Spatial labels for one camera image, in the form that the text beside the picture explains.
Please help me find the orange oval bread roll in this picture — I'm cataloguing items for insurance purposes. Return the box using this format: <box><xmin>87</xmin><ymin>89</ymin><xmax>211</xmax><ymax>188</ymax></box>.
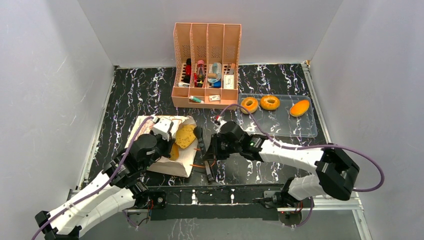
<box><xmin>289</xmin><ymin>99</ymin><xmax>310</xmax><ymax>117</ymax></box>

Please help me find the green marker pen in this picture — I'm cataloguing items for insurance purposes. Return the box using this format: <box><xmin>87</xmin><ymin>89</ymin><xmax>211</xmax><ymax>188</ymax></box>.
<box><xmin>188</xmin><ymin>95</ymin><xmax>205</xmax><ymax>104</ymax></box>

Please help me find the clear plastic tray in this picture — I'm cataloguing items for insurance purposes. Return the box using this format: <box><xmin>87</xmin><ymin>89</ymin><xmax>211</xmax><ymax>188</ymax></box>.
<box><xmin>236</xmin><ymin>94</ymin><xmax>318</xmax><ymax>138</ymax></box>

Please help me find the printed paper bag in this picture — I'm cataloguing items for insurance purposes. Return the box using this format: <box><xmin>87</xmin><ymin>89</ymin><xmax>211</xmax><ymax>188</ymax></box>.
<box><xmin>122</xmin><ymin>115</ymin><xmax>207</xmax><ymax>178</ymax></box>

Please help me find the brown seeded bread slice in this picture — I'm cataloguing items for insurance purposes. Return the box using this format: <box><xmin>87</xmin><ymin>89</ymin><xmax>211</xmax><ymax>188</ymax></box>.
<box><xmin>175</xmin><ymin>124</ymin><xmax>196</xmax><ymax>149</ymax></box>

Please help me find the small white card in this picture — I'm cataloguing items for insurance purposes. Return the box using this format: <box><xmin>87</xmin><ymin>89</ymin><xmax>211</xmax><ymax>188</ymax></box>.
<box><xmin>209</xmin><ymin>94</ymin><xmax>221</xmax><ymax>102</ymax></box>

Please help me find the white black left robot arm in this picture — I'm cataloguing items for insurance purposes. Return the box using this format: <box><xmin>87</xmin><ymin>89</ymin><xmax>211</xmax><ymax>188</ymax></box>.
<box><xmin>35</xmin><ymin>132</ymin><xmax>175</xmax><ymax>240</ymax></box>

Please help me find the red black bottle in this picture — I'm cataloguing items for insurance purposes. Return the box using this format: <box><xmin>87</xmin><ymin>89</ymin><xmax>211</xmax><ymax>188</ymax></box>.
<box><xmin>182</xmin><ymin>58</ymin><xmax>192</xmax><ymax>84</ymax></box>

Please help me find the white small box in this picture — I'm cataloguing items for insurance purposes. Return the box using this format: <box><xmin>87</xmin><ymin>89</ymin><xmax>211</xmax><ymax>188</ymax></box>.
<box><xmin>222</xmin><ymin>74</ymin><xmax>235</xmax><ymax>89</ymax></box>

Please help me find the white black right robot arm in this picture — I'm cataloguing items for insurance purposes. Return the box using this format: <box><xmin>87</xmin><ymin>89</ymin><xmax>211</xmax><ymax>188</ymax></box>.
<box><xmin>193</xmin><ymin>121</ymin><xmax>360</xmax><ymax>208</ymax></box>

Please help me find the pink desk file organizer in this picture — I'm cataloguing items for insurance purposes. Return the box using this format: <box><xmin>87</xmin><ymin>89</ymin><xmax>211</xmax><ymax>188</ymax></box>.
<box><xmin>171</xmin><ymin>22</ymin><xmax>242</xmax><ymax>109</ymax></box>

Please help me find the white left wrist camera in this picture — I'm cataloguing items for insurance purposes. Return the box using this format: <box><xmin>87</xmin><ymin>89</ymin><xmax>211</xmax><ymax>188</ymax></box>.
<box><xmin>151</xmin><ymin>116</ymin><xmax>174</xmax><ymax>142</ymax></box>

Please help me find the pink capped clear bottle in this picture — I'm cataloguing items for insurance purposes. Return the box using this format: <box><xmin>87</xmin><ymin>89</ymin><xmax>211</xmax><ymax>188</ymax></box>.
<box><xmin>195</xmin><ymin>60</ymin><xmax>206</xmax><ymax>88</ymax></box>

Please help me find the aluminium front frame rail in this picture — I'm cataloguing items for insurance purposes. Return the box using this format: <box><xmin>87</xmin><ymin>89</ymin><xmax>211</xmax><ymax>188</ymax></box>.
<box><xmin>124</xmin><ymin>186</ymin><xmax>362</xmax><ymax>214</ymax></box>

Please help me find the aluminium right side rail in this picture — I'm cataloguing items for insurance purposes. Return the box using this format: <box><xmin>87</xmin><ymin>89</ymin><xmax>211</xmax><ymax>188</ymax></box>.
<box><xmin>301</xmin><ymin>60</ymin><xmax>333</xmax><ymax>143</ymax></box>

